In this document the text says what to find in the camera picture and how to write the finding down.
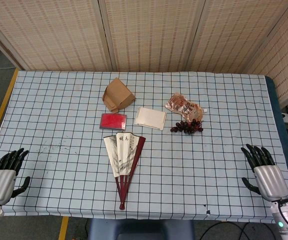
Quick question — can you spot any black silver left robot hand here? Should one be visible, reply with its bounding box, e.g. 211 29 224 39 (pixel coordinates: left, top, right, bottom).
0 148 31 206

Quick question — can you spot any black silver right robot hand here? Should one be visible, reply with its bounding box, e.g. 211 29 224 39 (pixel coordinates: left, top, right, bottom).
241 143 288 202

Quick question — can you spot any folding paper fan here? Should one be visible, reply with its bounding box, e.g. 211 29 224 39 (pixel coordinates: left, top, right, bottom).
103 132 146 210

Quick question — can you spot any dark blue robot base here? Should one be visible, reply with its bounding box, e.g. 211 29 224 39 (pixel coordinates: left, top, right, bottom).
87 218 195 240

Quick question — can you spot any blue checked tablecloth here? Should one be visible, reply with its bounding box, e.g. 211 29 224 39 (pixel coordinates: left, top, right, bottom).
0 69 288 225

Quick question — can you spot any dark red grape bunch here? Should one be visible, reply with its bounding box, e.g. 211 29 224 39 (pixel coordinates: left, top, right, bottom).
170 119 205 135

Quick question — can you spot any orange snack packet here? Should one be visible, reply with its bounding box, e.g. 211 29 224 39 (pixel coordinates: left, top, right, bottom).
165 92 208 123

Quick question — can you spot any woven folding screen panel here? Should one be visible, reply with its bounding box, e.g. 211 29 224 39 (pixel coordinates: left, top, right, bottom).
246 0 288 109
186 0 288 75
99 0 209 73
0 0 113 72

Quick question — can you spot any cream paper stack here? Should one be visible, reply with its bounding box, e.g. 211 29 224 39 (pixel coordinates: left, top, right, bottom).
134 106 167 131

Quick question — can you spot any brown cardboard box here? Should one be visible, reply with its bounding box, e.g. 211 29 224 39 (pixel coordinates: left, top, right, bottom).
102 77 136 114

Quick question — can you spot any black floor cable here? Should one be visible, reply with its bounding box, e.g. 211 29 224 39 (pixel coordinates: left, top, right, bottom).
198 221 277 240

